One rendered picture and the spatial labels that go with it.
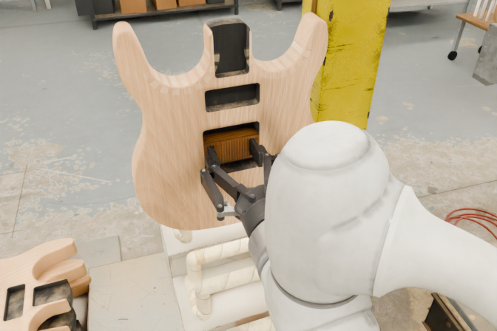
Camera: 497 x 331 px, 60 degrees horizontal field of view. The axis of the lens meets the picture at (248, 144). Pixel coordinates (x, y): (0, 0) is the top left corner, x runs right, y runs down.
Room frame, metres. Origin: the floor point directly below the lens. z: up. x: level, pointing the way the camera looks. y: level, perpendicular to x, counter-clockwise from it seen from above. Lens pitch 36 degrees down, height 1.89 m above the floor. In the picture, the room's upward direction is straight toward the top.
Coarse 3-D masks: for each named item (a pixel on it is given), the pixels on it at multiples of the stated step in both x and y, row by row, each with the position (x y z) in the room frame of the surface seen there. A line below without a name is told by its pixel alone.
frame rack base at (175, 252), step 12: (168, 228) 0.74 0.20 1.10; (216, 228) 0.74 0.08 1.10; (228, 228) 0.74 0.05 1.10; (240, 228) 0.74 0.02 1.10; (168, 240) 0.70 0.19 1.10; (192, 240) 0.70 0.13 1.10; (204, 240) 0.70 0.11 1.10; (216, 240) 0.70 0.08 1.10; (228, 240) 0.71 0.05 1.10; (168, 252) 0.67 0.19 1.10; (180, 252) 0.67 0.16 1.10; (168, 264) 0.70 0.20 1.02; (180, 264) 0.67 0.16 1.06; (204, 264) 0.68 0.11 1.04; (216, 264) 0.69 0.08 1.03
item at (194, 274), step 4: (188, 264) 0.62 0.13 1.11; (188, 268) 0.63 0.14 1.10; (192, 268) 0.62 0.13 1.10; (196, 268) 0.62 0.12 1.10; (200, 268) 0.64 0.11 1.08; (188, 272) 0.63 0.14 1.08; (192, 272) 0.62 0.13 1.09; (196, 272) 0.62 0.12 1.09; (200, 272) 0.63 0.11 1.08; (188, 276) 0.63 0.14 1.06; (192, 276) 0.62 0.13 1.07; (196, 276) 0.62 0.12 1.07; (200, 276) 0.63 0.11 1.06; (192, 280) 0.62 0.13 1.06; (196, 280) 0.62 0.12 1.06; (200, 280) 0.63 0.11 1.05
